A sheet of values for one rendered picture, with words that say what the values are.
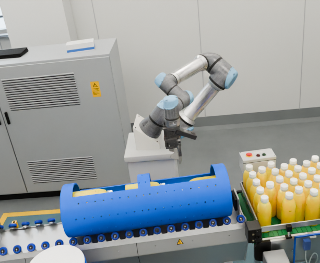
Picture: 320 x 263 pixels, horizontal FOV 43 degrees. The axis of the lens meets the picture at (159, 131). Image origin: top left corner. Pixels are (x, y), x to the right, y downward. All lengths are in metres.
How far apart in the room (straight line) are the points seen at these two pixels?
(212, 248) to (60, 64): 2.08
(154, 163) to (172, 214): 0.52
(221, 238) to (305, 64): 3.18
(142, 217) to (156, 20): 2.98
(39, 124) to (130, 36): 1.54
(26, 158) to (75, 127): 0.63
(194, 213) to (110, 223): 0.43
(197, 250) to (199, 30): 2.97
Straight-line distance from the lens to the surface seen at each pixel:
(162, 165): 2.55
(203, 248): 2.32
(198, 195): 2.10
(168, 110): 2.00
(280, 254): 2.24
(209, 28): 4.75
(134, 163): 2.56
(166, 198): 2.09
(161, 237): 2.26
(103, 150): 3.93
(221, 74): 2.33
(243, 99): 5.09
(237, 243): 2.33
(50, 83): 3.72
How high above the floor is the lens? 2.44
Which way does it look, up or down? 28 degrees down
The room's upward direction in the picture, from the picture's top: 7 degrees counter-clockwise
